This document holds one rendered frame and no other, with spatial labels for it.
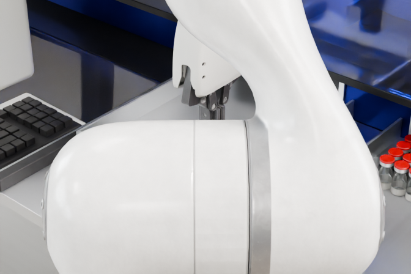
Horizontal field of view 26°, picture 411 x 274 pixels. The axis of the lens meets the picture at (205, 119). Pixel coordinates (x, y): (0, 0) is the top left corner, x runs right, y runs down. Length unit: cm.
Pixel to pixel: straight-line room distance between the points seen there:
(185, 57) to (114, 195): 54
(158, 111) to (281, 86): 84
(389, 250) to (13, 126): 67
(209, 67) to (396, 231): 32
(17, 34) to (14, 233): 66
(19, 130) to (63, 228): 91
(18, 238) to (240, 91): 87
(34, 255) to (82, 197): 157
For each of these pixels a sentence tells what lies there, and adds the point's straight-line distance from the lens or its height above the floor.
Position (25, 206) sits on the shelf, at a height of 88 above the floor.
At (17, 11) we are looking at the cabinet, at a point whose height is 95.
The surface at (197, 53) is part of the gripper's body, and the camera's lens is 108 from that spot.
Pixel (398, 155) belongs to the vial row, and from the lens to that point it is 125.
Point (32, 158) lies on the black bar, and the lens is 128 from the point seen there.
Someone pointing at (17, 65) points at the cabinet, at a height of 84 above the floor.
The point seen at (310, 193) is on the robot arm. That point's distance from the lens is 57.
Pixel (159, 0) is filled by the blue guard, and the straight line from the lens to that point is 147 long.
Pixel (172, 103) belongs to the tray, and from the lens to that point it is 143.
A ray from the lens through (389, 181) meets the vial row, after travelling 125.
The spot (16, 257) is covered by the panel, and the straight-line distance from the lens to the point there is 222.
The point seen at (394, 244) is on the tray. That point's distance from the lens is 116.
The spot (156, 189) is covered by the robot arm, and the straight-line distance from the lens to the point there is 57.
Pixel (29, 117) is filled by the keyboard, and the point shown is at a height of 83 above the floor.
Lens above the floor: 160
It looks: 31 degrees down
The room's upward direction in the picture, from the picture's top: straight up
